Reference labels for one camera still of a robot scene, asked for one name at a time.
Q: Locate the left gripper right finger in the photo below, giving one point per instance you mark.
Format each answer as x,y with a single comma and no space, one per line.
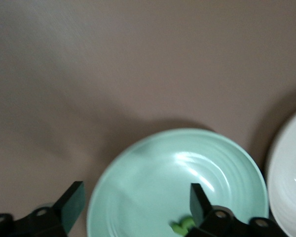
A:
199,207

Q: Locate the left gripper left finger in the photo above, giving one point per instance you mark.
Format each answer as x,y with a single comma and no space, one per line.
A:
69,205

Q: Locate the green foam letter b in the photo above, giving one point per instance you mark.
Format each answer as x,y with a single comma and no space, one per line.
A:
181,225

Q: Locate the green plate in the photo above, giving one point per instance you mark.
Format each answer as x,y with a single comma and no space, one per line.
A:
143,185

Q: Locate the beige plate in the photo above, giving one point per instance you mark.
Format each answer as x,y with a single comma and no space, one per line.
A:
288,172

